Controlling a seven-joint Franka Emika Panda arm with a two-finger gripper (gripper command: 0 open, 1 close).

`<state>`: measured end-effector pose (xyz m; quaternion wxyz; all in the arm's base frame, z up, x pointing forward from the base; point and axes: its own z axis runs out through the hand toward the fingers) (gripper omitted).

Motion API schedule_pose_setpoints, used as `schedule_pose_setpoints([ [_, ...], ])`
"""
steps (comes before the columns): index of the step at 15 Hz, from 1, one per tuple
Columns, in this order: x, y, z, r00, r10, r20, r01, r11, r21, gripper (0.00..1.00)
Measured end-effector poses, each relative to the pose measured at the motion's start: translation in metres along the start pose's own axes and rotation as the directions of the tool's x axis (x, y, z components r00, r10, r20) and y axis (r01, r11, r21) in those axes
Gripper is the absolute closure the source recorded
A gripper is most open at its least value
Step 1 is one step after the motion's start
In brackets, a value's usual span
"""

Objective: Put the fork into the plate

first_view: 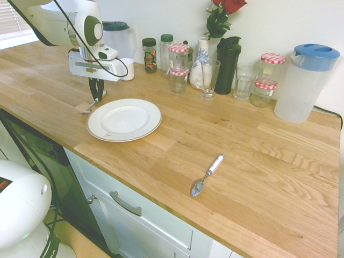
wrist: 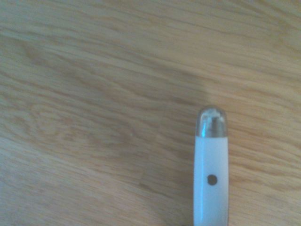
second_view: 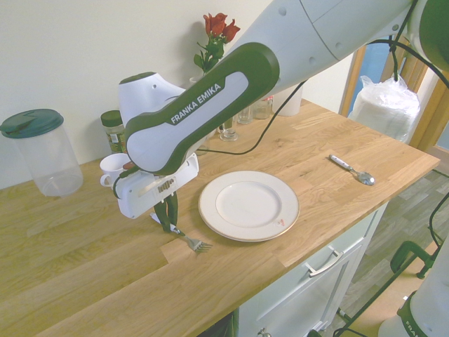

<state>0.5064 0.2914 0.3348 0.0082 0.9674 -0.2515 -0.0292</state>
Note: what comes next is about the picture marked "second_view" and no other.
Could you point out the green clamp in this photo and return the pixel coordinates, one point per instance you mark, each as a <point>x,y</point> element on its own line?
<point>414,251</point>

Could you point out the white cup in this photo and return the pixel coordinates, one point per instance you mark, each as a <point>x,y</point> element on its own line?
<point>111,168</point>

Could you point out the red roses bunch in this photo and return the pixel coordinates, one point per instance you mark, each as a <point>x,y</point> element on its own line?
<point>215,38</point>

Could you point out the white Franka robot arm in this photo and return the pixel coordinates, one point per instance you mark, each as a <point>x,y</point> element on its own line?
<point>210,105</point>

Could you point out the clear plastic container green lid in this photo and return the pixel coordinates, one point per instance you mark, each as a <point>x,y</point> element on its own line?
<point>49,158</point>

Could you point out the white plate with gold rim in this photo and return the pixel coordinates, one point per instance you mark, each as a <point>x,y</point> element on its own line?
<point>249,205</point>

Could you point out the plastic bag of white plates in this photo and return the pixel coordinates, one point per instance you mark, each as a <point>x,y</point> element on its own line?
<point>386,109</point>

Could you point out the small glass jar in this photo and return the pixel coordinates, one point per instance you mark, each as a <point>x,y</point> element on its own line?
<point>263,108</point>

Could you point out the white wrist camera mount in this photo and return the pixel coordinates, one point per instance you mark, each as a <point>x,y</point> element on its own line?
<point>189,170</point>

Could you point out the white paper roll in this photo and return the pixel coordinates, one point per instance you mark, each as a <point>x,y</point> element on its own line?
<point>291,103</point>

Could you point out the clear drinking glass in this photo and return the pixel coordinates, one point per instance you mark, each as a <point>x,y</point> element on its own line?
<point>245,115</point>
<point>229,131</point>

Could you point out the white cabinet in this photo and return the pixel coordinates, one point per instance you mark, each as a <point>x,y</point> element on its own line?
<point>315,291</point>

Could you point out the coffee jar with green lid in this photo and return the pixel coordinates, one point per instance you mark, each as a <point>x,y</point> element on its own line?
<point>113,135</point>

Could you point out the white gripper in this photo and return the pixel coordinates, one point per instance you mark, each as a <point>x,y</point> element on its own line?
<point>140,196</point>

